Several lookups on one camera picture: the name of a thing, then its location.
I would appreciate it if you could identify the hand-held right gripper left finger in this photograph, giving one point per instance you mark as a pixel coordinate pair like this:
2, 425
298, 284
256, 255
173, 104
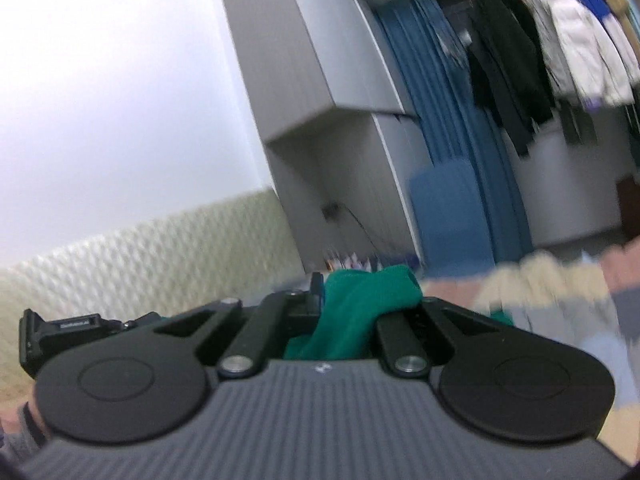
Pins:
300, 305

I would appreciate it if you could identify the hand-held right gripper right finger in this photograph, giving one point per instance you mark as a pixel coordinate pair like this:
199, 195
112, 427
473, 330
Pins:
395, 332

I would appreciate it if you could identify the green sweatshirt with white print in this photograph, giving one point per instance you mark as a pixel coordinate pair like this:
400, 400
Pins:
360, 305

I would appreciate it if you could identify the person's left forearm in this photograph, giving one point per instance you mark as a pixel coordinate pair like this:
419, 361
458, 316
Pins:
25, 435

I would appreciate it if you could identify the clutter of small bedside things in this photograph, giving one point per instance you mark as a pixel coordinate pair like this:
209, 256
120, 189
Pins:
360, 262

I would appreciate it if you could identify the beige quilted headboard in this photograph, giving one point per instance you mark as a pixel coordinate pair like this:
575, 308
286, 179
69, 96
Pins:
150, 270

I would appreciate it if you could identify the blue cushion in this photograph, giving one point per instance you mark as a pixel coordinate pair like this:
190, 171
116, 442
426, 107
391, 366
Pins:
450, 210

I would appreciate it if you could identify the pastel patchwork quilt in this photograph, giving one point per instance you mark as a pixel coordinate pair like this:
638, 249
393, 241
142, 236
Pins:
550, 280

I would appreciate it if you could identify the blue curtain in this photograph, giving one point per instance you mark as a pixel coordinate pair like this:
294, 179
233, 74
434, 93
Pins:
450, 110

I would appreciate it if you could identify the grey wardrobe cabinet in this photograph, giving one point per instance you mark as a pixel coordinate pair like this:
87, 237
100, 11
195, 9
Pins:
300, 60

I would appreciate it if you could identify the brown wooden furniture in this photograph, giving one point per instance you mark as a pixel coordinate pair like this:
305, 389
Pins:
629, 205

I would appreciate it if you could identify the black hanging coat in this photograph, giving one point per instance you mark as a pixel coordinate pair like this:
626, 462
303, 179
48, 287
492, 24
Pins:
505, 60

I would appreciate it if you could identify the white puffer jacket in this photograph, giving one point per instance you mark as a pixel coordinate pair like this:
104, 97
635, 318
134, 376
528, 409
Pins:
575, 35

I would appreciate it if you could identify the black wall socket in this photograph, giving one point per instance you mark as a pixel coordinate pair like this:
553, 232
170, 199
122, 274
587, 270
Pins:
330, 211

